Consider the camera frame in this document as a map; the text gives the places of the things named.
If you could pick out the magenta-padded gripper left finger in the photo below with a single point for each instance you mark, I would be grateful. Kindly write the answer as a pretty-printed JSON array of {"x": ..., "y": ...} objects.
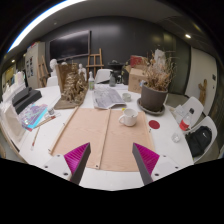
[{"x": 75, "y": 158}]

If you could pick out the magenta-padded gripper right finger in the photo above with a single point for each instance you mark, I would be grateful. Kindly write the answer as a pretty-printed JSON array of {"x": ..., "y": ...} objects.
[{"x": 148, "y": 159}]

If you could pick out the clear drink bottle red label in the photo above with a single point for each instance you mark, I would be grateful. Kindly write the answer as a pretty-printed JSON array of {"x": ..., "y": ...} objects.
[{"x": 185, "y": 124}]

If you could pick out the light wooden drawing board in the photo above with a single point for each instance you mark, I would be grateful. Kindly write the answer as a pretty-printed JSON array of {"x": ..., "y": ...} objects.
[{"x": 116, "y": 140}]

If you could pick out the white ceramic mug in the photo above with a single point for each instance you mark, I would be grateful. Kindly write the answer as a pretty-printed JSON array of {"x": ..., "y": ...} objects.
[{"x": 128, "y": 118}]

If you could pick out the black backpack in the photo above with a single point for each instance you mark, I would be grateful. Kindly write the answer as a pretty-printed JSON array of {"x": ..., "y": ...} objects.
[{"x": 198, "y": 140}]

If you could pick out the colourful printed book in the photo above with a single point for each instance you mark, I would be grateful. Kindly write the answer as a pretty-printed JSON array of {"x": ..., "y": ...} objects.
[{"x": 31, "y": 116}]

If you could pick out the dried plant in grey pot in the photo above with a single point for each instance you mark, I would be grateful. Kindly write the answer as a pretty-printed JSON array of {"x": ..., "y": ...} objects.
[{"x": 152, "y": 98}]

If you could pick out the small white round cup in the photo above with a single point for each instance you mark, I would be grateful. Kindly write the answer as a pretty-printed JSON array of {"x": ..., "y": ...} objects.
[{"x": 126, "y": 97}]

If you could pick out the open printed magazine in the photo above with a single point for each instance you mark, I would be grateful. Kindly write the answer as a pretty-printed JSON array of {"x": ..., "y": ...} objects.
[{"x": 106, "y": 97}]

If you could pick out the white plastic chair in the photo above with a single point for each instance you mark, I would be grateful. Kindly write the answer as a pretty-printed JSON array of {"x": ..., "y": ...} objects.
[
  {"x": 103, "y": 76},
  {"x": 193, "y": 105},
  {"x": 210, "y": 125}
]

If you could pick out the black flat box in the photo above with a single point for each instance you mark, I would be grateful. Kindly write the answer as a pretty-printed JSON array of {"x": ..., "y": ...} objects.
[{"x": 26, "y": 99}]

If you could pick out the green-tinted spray bottle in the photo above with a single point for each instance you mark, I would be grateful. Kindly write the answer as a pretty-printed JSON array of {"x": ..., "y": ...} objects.
[{"x": 91, "y": 82}]

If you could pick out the brown cardboard box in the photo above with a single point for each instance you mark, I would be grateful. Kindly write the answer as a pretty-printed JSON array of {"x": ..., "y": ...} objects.
[{"x": 135, "y": 81}]

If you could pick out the dark grey spray bottle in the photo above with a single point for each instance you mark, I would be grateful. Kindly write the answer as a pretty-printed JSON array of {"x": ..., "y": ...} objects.
[{"x": 112, "y": 80}]

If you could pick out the wooden jointed figure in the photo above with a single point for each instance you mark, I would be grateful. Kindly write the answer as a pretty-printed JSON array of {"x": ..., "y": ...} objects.
[{"x": 202, "y": 91}]

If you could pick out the small white plaster figure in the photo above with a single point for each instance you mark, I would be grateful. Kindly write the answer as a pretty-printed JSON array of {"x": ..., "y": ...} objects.
[{"x": 82, "y": 70}]

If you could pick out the white plaster bust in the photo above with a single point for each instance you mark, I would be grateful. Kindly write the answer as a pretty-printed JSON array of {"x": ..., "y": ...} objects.
[{"x": 53, "y": 66}]

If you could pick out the wooden easel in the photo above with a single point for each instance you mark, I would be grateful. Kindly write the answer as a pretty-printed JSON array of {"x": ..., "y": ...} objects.
[{"x": 95, "y": 63}]

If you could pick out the red box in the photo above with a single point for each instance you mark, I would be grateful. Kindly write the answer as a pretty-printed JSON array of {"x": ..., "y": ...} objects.
[{"x": 136, "y": 61}]

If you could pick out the white cabinet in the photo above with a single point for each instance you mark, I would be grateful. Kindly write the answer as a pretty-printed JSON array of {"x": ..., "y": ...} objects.
[{"x": 33, "y": 63}]

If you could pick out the long ceiling light strip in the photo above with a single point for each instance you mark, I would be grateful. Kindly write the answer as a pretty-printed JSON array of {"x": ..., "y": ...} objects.
[{"x": 40, "y": 20}]

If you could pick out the large black wall screen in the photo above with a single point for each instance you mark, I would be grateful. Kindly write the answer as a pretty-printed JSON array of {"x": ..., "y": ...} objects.
[{"x": 70, "y": 45}]

